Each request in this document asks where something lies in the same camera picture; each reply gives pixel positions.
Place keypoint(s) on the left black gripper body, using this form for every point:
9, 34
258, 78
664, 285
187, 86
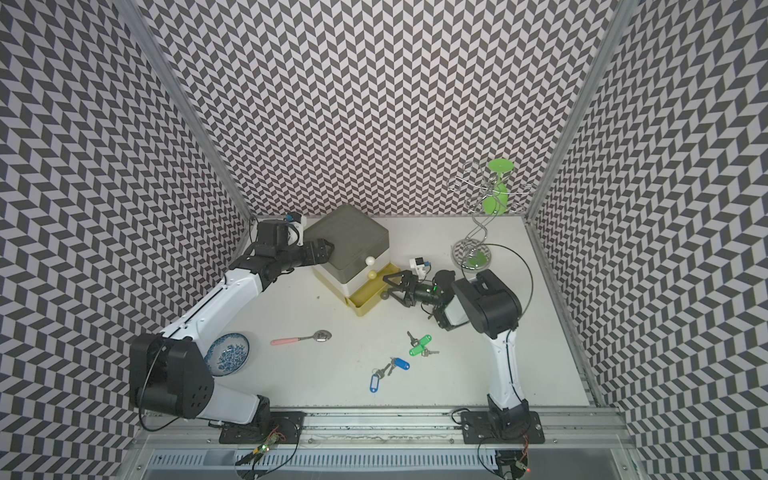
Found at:
298, 257

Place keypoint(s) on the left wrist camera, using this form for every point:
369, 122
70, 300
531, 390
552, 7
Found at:
296, 223

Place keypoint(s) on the chrome spiral mug tree stand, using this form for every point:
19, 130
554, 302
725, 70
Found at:
487, 198

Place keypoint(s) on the pink handled metal spoon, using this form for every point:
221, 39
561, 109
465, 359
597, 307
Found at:
318, 336

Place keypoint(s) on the yellow bottom drawer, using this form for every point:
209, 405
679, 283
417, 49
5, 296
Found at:
368, 296

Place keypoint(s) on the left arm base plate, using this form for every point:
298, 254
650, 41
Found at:
287, 423

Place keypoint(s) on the grey drawer cabinet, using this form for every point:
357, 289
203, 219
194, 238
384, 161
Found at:
356, 236

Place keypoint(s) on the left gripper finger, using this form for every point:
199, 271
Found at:
327, 244
326, 255

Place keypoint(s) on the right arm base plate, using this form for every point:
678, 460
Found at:
478, 427

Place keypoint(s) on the aluminium front rail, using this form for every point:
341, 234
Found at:
555, 427

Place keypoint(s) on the blue patterned white plate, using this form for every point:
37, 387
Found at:
227, 354

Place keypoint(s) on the keys with blue tag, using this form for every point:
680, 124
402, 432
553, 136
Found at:
395, 363

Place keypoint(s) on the keys with green tag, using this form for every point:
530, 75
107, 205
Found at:
419, 345

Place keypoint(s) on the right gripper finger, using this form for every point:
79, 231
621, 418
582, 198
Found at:
403, 298
400, 281

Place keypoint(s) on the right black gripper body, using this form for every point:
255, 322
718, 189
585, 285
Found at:
425, 293

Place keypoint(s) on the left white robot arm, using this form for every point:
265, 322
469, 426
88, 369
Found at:
168, 370

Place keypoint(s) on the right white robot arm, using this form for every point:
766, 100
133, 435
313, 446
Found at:
494, 311

